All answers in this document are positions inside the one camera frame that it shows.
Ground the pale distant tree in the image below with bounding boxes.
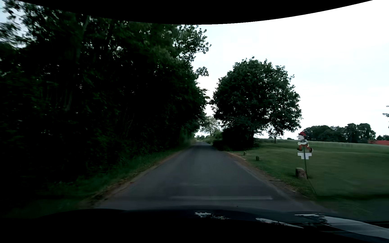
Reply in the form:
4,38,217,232
202,116,222,137

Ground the dark hedge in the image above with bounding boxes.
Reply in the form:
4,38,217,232
212,126,256,152

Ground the grey asphalt road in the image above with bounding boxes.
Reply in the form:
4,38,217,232
95,141,327,213

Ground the large round tree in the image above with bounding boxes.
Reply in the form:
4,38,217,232
211,57,302,144

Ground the grass verge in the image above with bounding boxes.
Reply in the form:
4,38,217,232
9,143,195,218

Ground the car's own bonnet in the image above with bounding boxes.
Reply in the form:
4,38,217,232
0,208,389,243

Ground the row of dark trees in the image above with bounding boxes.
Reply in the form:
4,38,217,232
0,0,211,203

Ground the distant row of trees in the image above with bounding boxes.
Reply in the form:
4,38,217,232
302,123,389,144

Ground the mown grass lawn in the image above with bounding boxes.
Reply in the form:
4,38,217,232
230,138,389,220

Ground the figure sign on post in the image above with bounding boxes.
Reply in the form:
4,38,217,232
297,132,313,178

